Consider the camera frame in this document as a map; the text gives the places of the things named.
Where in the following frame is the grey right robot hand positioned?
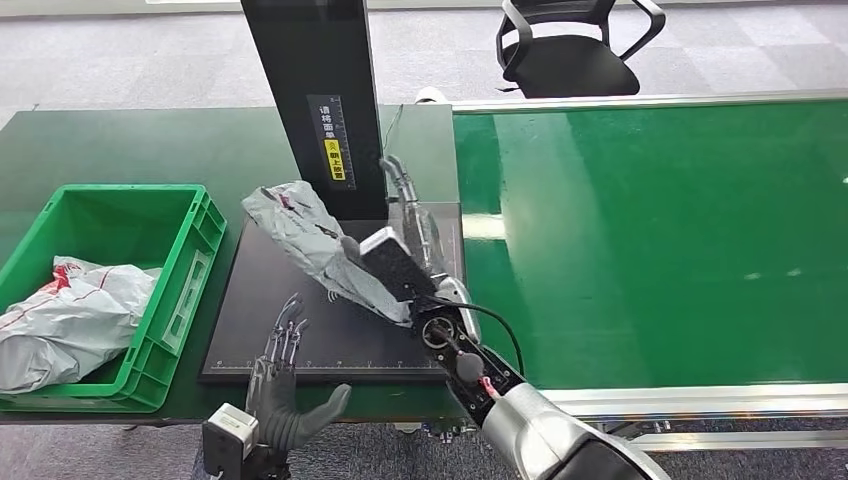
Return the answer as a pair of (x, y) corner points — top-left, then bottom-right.
(339, 154), (483, 344)

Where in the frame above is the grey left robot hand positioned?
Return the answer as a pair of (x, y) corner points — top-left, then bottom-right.
(244, 293), (353, 453)

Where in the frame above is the white red-printed poly mailer package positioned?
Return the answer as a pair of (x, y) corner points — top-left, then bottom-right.
(241, 180), (416, 329)

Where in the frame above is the black inbound scanner machine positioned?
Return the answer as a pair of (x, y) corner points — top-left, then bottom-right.
(197, 0), (466, 388)

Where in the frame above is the crumpled white red-printed mailer package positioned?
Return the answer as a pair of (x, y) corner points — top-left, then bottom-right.
(0, 255), (163, 396)

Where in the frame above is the green conveyor belt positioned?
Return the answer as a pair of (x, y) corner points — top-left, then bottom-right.
(453, 99), (848, 391)

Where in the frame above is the green plastic crate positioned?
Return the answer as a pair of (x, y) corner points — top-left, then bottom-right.
(0, 183), (229, 415)

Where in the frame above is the black office chair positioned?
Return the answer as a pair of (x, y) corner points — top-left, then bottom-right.
(494, 0), (668, 100)

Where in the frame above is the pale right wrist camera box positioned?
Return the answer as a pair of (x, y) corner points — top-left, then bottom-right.
(358, 226), (439, 304)

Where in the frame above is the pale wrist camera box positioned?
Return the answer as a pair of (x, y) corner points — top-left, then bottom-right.
(358, 226), (439, 304)
(201, 402), (260, 466)

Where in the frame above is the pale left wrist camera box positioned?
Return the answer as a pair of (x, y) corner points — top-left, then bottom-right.
(201, 402), (260, 466)

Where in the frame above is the thin black cable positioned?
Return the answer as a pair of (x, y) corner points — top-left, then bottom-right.
(382, 103), (405, 151)

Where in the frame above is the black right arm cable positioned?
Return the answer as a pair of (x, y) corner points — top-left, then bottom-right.
(423, 296), (527, 380)

